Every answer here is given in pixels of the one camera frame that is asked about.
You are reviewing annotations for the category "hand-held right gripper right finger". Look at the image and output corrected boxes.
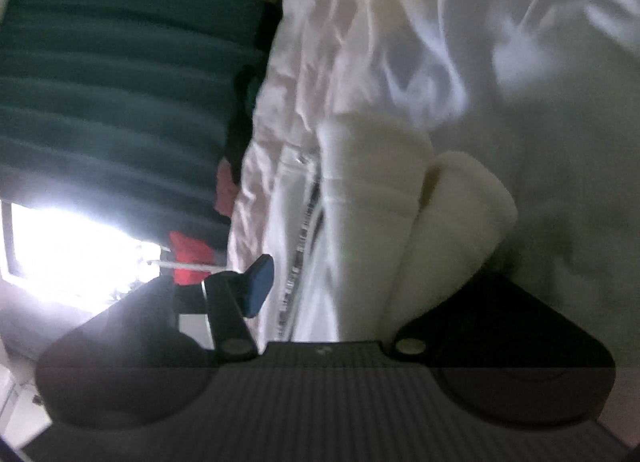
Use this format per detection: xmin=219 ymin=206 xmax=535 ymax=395
xmin=394 ymin=272 xmax=553 ymax=362

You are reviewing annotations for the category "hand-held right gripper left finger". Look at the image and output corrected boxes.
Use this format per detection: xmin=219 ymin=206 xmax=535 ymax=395
xmin=148 ymin=254 xmax=276 ymax=362

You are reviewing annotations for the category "white garment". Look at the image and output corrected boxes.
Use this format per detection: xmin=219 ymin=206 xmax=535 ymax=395
xmin=318 ymin=114 xmax=519 ymax=343

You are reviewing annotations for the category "white cloth with striped trim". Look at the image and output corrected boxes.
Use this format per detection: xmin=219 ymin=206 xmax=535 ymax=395
xmin=260 ymin=139 xmax=346 ymax=343

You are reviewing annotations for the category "thin white rod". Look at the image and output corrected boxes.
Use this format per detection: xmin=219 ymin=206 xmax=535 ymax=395
xmin=149 ymin=258 xmax=232 ymax=275

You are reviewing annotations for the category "red cloth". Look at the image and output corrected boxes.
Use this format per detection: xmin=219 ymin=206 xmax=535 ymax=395
xmin=169 ymin=229 xmax=213 ymax=289

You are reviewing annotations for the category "pink cloth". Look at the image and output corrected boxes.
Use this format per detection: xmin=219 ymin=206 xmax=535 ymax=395
xmin=215 ymin=159 xmax=242 ymax=217

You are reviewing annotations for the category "bright window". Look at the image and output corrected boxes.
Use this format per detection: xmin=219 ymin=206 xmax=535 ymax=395
xmin=0 ymin=201 xmax=173 ymax=315

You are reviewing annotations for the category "pale pink wrinkled bedsheet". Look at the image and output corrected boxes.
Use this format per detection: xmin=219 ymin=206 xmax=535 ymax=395
xmin=226 ymin=0 xmax=468 ymax=273

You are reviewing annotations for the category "dark teal curtain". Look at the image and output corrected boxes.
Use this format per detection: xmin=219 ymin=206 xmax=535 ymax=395
xmin=0 ymin=0 xmax=268 ymax=255

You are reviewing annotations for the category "white crumpled blanket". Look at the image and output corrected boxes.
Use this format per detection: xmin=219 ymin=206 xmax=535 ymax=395
xmin=425 ymin=0 xmax=640 ymax=368

